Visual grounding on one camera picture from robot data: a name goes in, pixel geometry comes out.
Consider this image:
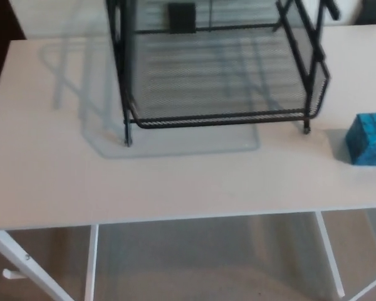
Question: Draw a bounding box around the black mesh file tray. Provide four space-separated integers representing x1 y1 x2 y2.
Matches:
105 0 341 147

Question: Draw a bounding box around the white folding desk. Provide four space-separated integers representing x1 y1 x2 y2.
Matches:
0 24 376 301

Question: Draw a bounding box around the blue patterned cube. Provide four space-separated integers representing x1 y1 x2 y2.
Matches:
343 113 376 166

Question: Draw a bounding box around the dark object behind desk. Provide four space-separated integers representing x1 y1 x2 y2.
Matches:
353 0 376 26

